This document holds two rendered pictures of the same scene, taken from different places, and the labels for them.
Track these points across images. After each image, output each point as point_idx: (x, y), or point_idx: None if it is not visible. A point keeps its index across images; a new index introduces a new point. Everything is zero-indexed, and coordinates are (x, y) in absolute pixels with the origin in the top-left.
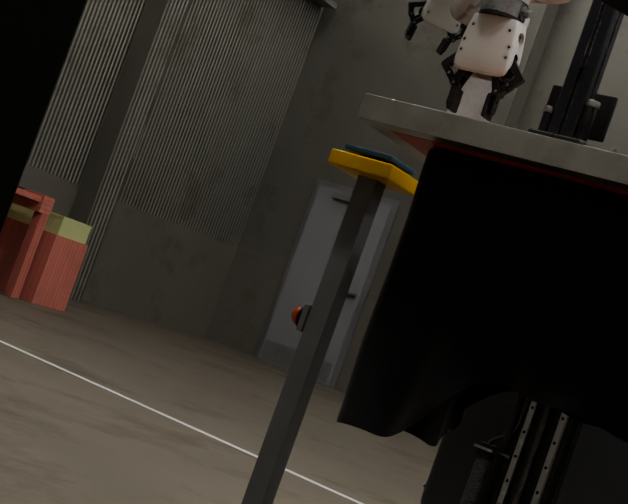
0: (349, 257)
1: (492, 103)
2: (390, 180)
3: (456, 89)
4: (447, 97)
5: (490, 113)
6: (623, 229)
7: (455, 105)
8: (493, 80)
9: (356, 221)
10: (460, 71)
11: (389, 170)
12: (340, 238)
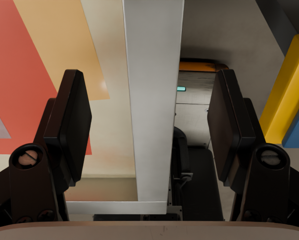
0: (278, 4)
1: (46, 122)
2: (290, 45)
3: (230, 130)
4: (254, 110)
5: (54, 97)
6: None
7: (213, 113)
8: (42, 201)
9: None
10: (264, 213)
11: None
12: None
